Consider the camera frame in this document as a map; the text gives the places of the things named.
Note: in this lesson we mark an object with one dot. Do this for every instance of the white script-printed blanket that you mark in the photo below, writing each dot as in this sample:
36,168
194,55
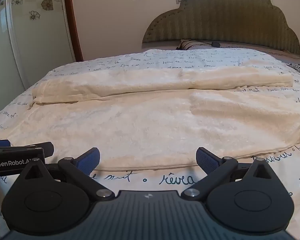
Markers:
142,180

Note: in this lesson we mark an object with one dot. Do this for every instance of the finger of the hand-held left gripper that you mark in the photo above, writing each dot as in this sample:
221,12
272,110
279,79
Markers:
0,143
35,147

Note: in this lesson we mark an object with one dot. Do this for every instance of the striped pillow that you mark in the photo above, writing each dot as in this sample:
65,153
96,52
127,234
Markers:
190,44

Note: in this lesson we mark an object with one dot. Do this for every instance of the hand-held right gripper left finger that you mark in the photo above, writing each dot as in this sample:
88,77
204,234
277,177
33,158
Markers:
88,159

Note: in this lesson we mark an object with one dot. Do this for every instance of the glass door with flower stickers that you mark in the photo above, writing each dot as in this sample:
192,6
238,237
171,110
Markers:
27,45

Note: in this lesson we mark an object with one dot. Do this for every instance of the small black device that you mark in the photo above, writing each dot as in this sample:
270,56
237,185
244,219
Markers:
215,44

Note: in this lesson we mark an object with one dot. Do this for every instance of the brown wooden door frame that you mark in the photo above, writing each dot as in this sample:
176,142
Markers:
73,20

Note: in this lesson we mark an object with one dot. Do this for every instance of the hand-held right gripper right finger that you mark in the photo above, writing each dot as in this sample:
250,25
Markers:
207,160

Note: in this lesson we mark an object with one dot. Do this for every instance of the cream pants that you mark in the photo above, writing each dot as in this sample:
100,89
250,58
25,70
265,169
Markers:
145,120

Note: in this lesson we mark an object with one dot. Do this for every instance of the woven scalloped headboard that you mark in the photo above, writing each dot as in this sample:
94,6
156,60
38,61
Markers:
220,17

